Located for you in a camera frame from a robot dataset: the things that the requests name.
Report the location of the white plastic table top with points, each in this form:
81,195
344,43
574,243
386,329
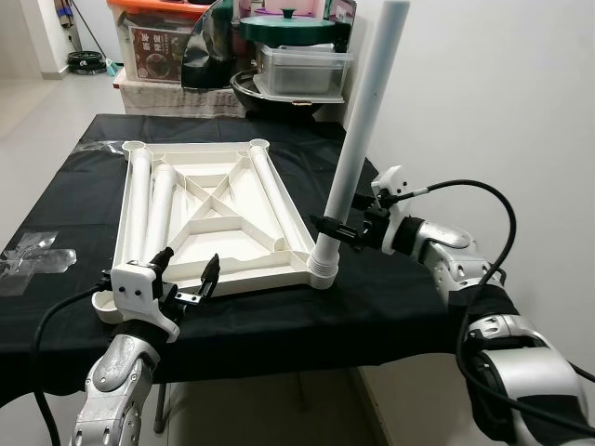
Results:
232,232

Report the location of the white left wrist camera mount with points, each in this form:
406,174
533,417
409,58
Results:
139,293

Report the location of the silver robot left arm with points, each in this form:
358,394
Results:
116,381

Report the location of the dark framed picture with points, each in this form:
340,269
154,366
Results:
342,23

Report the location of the storage box with orange lid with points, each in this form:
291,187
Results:
149,51

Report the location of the broom with teal head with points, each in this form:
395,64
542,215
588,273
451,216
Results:
110,67

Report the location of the black shiny bag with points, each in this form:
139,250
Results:
209,56

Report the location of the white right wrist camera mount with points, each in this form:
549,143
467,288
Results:
392,184

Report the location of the clear plastic container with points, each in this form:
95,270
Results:
302,70

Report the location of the black wok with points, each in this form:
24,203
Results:
256,100

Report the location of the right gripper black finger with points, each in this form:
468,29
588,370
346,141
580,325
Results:
342,232

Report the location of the patterned beige cloth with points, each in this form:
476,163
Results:
167,98

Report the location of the white plastic table leg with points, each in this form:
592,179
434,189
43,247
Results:
281,200
162,209
364,130
139,204

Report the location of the green pot lid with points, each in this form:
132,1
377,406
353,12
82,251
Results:
288,26

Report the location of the black tablecloth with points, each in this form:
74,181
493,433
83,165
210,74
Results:
372,316

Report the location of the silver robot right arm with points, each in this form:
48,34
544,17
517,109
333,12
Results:
521,372

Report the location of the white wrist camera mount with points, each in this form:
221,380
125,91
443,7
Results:
392,184
139,293

